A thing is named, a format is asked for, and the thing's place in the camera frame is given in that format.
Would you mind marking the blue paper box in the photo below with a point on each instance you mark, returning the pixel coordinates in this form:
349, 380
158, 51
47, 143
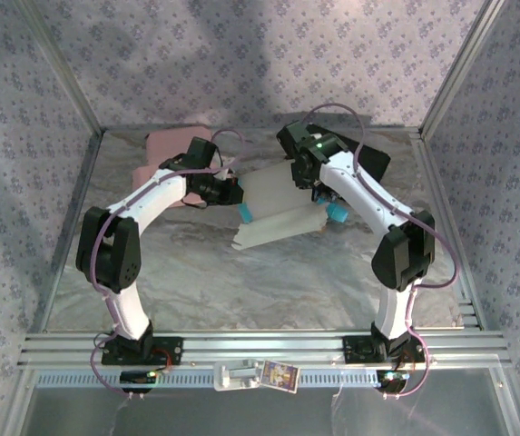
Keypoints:
277, 204

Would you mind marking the pink paper box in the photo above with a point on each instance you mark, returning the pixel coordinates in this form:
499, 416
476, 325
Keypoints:
169, 145

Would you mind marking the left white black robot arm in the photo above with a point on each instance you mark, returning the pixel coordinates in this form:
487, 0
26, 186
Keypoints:
119, 245

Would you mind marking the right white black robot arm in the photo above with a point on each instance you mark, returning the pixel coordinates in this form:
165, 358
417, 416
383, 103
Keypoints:
400, 250

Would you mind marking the black carrying case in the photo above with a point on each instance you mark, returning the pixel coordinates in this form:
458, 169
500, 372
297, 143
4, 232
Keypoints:
373, 159

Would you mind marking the teal pen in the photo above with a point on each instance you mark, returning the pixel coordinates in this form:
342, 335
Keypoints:
337, 212

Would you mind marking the colourful picture card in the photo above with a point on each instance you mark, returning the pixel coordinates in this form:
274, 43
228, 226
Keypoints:
280, 375

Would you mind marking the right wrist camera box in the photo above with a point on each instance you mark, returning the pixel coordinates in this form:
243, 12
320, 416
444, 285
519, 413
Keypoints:
317, 135

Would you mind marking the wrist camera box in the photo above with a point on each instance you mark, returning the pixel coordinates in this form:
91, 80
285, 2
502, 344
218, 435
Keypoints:
228, 175
317, 135

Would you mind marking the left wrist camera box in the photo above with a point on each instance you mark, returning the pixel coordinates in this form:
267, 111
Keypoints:
228, 175

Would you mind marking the aluminium side rail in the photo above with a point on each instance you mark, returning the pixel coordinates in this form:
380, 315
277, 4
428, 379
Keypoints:
80, 191
441, 191

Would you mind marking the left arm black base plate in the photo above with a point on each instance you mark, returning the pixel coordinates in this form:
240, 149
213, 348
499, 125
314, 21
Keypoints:
169, 349

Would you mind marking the aluminium mounting rail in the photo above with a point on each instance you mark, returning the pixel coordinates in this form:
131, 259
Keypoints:
264, 347

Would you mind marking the aluminium frame post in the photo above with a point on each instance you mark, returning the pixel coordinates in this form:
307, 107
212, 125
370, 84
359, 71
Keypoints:
60, 68
464, 59

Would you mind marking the clear plastic bracket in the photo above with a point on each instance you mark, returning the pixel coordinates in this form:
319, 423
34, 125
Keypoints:
234, 376

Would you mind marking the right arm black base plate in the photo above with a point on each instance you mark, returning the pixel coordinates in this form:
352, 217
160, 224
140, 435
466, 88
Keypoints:
355, 349

